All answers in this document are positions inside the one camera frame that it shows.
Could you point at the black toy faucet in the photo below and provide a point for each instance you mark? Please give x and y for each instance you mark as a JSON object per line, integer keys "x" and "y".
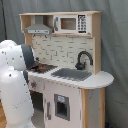
{"x": 81, "y": 64}

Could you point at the grey toy sink basin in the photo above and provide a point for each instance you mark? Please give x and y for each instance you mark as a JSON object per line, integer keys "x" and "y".
{"x": 71, "y": 74}

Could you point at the black toy stovetop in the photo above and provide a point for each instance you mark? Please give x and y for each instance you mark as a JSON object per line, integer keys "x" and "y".
{"x": 42, "y": 68}

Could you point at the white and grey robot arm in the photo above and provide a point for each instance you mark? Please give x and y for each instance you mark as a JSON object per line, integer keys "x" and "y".
{"x": 15, "y": 95}

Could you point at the white wooden toy kitchen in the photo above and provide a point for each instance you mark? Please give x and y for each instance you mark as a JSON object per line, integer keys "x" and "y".
{"x": 61, "y": 50}

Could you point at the white toy microwave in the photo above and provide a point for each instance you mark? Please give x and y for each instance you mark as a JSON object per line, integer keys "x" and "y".
{"x": 73, "y": 24}

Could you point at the grey toy range hood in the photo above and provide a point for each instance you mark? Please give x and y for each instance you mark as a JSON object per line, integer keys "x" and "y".
{"x": 39, "y": 27}

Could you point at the white cabinet door with dispenser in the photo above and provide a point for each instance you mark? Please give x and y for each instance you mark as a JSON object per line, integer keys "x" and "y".
{"x": 62, "y": 106}

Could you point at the right red stove knob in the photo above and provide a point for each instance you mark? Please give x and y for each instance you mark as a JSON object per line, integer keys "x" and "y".
{"x": 33, "y": 84}

